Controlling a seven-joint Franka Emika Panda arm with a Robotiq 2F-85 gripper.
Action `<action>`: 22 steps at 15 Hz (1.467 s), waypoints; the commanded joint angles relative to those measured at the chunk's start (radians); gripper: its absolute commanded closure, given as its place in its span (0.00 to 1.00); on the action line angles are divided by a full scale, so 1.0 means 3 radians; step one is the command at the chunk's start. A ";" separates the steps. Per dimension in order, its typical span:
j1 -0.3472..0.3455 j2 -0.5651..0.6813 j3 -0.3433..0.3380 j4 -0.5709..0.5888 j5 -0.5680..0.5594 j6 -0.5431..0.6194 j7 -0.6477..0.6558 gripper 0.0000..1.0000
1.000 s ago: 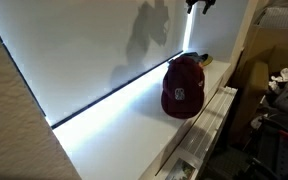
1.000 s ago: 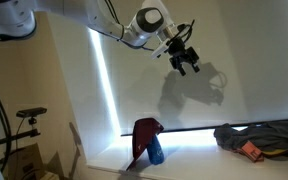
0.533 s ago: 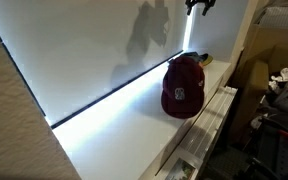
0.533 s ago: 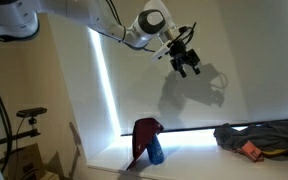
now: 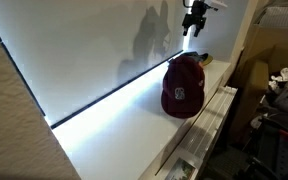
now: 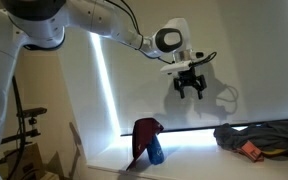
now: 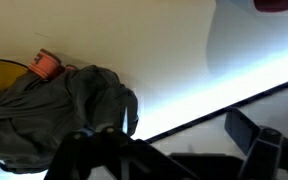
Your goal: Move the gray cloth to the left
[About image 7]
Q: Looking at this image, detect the maroon baseball cap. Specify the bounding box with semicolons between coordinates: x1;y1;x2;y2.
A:
253;0;288;13

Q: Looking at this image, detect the gray cloth with orange band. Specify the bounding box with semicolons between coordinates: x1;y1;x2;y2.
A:
0;48;140;175

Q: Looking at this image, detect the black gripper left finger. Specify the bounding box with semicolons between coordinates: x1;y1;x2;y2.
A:
43;124;198;180

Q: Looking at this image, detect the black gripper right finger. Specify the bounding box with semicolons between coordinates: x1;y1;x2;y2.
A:
223;107;288;180

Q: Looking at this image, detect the black cap with yellow brim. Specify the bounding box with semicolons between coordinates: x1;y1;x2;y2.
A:
0;58;29;94

